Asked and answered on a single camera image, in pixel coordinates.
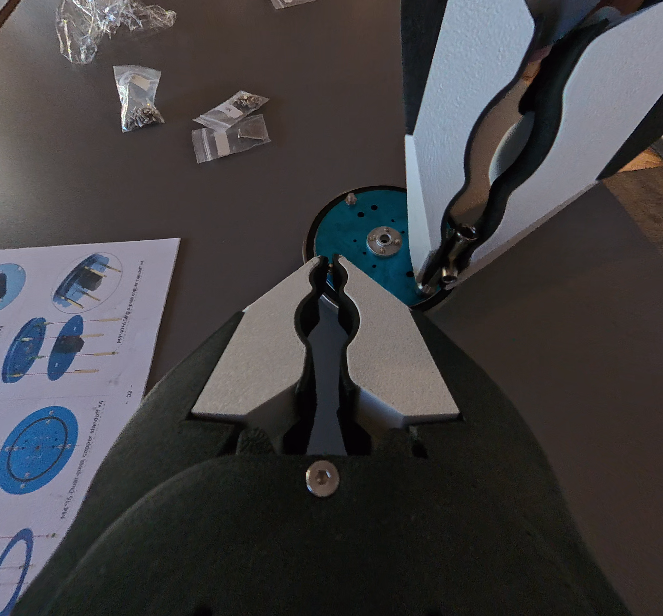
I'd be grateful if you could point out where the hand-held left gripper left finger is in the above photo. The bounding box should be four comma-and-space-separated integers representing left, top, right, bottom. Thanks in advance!
192, 258, 323, 426

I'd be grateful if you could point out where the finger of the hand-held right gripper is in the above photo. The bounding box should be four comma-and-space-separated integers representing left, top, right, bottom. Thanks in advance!
404, 0, 535, 286
443, 5, 663, 290

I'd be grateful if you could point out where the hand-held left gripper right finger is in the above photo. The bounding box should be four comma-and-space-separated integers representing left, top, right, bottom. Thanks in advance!
334, 255, 461, 429

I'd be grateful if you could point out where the metal cross socket wrench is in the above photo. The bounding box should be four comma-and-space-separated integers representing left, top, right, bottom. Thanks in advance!
419, 223, 480, 296

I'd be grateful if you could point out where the blue disc with black rim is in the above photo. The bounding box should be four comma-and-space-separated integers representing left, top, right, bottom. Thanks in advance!
302, 184, 446, 311

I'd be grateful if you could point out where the instruction sheet with blue drawings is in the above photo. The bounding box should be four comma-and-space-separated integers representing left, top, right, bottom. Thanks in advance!
0, 238, 181, 604

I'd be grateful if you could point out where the clear bag of dark screws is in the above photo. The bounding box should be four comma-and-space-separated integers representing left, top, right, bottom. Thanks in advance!
113, 65, 165, 133

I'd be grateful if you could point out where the crumpled clear plastic wrap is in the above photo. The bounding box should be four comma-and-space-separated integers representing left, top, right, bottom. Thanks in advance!
55, 0, 178, 65

